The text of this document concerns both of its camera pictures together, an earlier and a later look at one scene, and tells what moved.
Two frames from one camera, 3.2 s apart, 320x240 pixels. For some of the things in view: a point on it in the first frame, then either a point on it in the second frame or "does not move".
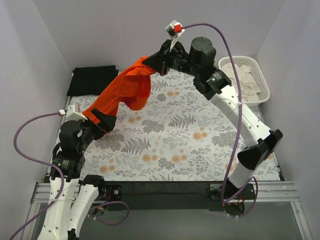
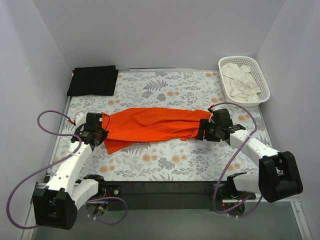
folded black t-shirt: [91, 80] does not move
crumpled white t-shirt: [250, 90] does not move
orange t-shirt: [132, 88] → [126, 126]
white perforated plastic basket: [254, 89] does not move
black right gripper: [163, 61] → [203, 129]
